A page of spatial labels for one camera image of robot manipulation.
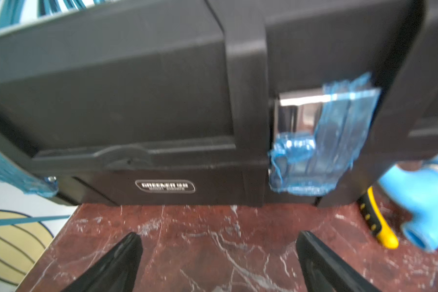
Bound blue toy figure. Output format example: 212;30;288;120
378;155;438;253

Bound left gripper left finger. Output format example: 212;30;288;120
63;232;143;292

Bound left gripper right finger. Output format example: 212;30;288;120
296;231;379;292

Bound black plastic toolbox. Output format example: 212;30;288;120
0;1;438;208

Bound yellow handled pliers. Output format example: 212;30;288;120
356;185;438;255

